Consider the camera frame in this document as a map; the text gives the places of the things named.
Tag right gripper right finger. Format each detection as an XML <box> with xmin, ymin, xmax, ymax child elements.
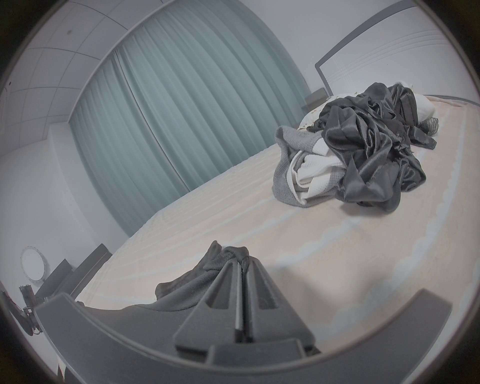
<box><xmin>244</xmin><ymin>258</ymin><xmax>316</xmax><ymax>346</ymax></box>

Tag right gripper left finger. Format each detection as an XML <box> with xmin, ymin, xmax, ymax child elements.
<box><xmin>175</xmin><ymin>260</ymin><xmax>244</xmax><ymax>352</ymax></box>

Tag black polo shirt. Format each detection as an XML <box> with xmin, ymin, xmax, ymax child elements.
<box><xmin>80</xmin><ymin>240</ymin><xmax>253</xmax><ymax>314</ymax></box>

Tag bed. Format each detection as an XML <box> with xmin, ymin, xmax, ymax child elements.
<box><xmin>73</xmin><ymin>0</ymin><xmax>480</xmax><ymax>353</ymax></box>

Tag pile of clothes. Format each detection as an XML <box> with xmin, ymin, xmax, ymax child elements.
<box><xmin>273</xmin><ymin>82</ymin><xmax>439</xmax><ymax>212</ymax></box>

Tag black chest of drawers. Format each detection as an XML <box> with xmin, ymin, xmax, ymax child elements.
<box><xmin>34</xmin><ymin>243</ymin><xmax>113</xmax><ymax>304</ymax></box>

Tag blue-green curtain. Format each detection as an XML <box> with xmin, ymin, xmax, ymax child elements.
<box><xmin>112</xmin><ymin>0</ymin><xmax>312</xmax><ymax>196</ymax></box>
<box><xmin>68</xmin><ymin>49</ymin><xmax>190</xmax><ymax>239</ymax></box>

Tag round white mirror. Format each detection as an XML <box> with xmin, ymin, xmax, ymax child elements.
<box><xmin>20</xmin><ymin>245</ymin><xmax>49</xmax><ymax>283</ymax></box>

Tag white printed pillow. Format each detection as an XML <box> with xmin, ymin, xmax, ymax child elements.
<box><xmin>296</xmin><ymin>94</ymin><xmax>361</xmax><ymax>132</ymax></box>

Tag grey bedside table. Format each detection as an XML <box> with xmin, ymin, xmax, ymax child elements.
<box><xmin>304</xmin><ymin>88</ymin><xmax>331</xmax><ymax>111</ymax></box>

